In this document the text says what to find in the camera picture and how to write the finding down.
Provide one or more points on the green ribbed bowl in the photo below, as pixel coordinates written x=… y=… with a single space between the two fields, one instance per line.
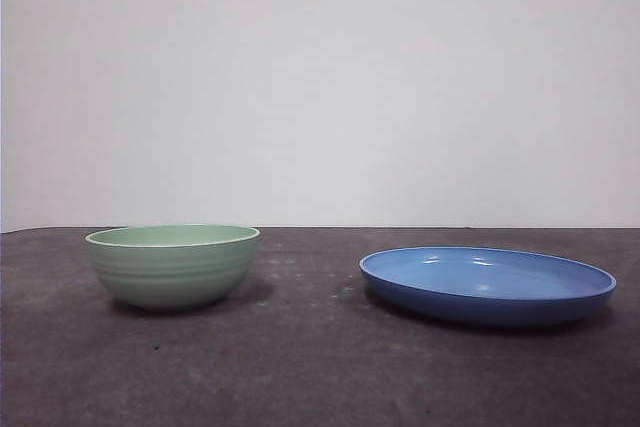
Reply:
x=172 y=277

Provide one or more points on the blue round plate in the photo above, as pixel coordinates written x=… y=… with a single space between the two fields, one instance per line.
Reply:
x=480 y=304

